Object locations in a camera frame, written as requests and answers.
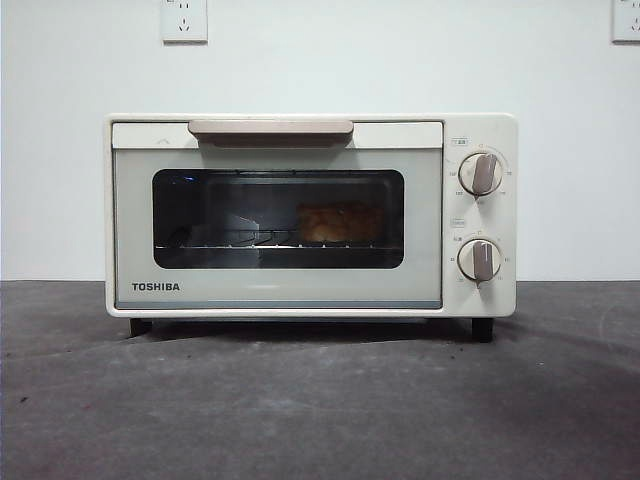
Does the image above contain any golden brown bread loaf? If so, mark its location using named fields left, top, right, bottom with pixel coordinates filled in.
left=296, top=200, right=387, bottom=243

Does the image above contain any glass oven door with handle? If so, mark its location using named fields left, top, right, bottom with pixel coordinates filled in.
left=111, top=118, right=444, bottom=310

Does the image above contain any cream oven knob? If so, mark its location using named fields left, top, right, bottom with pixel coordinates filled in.
left=458, top=152, right=505, bottom=197
left=458, top=238, right=503, bottom=283

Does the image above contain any cream Toshiba toaster oven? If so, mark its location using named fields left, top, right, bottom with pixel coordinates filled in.
left=103, top=112, right=520, bottom=343

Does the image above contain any metal wire oven rack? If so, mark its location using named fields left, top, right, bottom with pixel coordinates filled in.
left=154, top=227, right=404, bottom=251

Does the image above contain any white wall socket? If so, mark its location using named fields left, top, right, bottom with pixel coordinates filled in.
left=611, top=0, right=640, bottom=44
left=160, top=0, right=209, bottom=44

